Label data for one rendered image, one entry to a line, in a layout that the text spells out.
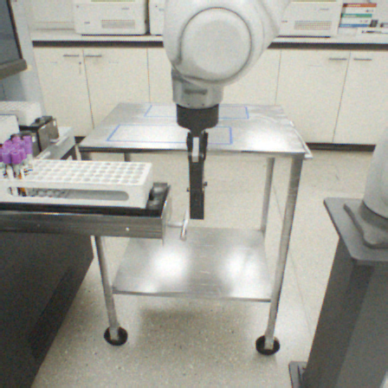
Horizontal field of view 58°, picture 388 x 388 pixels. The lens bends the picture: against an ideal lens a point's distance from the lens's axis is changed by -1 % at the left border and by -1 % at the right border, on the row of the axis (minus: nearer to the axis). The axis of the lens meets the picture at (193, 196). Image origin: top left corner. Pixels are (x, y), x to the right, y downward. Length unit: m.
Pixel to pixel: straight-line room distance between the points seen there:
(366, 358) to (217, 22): 0.94
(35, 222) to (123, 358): 0.83
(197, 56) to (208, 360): 1.20
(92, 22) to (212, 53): 2.72
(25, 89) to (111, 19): 1.77
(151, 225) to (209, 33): 0.40
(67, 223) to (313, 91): 2.58
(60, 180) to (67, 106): 2.59
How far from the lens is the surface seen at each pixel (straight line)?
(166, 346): 1.47
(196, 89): 0.59
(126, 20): 3.01
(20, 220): 0.77
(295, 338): 1.55
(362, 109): 3.22
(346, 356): 1.09
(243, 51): 0.39
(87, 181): 0.71
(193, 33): 0.38
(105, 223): 0.70
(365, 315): 0.99
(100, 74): 3.11
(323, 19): 3.00
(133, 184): 0.66
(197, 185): 0.65
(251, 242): 1.50
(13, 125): 1.16
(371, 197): 0.86
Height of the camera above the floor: 1.17
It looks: 30 degrees down
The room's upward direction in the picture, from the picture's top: straight up
